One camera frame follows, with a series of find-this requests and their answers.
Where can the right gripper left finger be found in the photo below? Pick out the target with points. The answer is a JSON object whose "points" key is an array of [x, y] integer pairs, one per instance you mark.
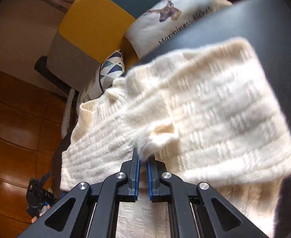
{"points": [[90, 210]]}

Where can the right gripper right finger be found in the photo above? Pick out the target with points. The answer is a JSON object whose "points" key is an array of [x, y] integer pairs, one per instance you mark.
{"points": [[196, 210]]}

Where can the black leather folding bench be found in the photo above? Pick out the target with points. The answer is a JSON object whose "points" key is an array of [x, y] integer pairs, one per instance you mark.
{"points": [[266, 25]]}

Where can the deer print cushion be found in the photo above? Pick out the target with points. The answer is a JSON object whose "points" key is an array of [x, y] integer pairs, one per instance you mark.
{"points": [[166, 19]]}

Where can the triangle pattern cushion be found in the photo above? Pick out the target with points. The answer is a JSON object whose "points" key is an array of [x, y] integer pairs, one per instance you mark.
{"points": [[110, 69]]}

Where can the cream knitted sweater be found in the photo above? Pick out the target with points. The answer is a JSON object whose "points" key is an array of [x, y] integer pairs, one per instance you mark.
{"points": [[209, 114]]}

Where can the tricolour fabric sofa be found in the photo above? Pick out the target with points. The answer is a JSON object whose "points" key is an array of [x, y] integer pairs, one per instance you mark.
{"points": [[89, 33]]}

